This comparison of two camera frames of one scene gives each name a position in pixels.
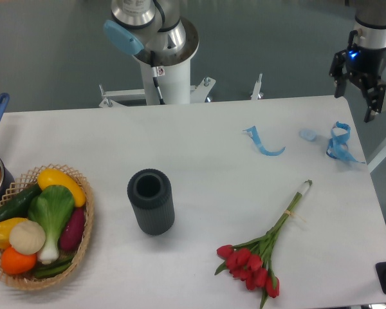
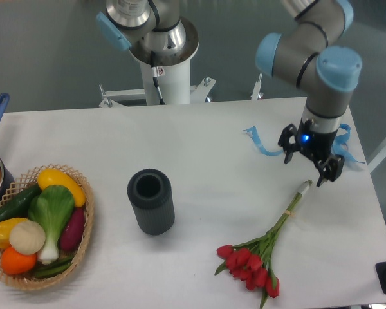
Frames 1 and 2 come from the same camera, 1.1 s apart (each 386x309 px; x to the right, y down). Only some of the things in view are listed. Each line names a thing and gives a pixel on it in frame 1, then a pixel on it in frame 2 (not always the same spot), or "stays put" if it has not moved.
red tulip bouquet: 251,261 stays put
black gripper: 367,65 -> 316,143
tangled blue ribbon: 338,147 stays put
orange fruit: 15,262 stays put
